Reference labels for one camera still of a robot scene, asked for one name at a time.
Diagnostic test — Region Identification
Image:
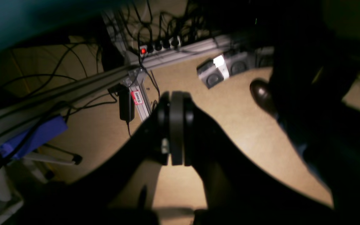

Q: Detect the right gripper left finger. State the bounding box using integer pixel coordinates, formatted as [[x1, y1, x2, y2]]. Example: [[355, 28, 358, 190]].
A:
[[17, 91, 185, 225]]

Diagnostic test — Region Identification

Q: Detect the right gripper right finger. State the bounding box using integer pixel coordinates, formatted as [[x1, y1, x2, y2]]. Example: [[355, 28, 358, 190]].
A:
[[184, 94, 336, 225]]

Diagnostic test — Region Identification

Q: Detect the blue clamp top right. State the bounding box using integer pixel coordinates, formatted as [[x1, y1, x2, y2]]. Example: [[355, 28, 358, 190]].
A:
[[0, 115, 68, 160]]

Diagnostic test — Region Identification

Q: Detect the black power adapter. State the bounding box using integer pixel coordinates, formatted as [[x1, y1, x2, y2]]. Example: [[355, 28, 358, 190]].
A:
[[108, 84, 135, 123]]

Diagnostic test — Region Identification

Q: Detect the brown shoe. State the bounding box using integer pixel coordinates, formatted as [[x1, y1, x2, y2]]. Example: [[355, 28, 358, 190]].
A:
[[250, 79, 278, 120]]

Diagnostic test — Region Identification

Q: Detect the grey speaker box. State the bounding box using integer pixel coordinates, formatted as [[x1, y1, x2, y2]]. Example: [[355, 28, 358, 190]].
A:
[[196, 49, 258, 89]]

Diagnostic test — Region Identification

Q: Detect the white power strip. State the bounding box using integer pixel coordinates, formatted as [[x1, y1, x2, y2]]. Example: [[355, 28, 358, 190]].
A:
[[138, 36, 182, 57]]

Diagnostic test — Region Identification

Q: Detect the teal table cloth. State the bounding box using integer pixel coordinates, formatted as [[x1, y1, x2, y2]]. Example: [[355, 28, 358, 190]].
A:
[[0, 0, 126, 51]]

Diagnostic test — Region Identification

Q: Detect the aluminium frame rail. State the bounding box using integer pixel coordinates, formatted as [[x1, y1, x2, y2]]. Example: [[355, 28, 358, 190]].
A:
[[0, 34, 233, 147]]

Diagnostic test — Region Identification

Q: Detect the black cable bundle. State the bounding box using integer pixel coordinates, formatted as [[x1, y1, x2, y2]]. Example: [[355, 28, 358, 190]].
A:
[[105, 0, 218, 53]]

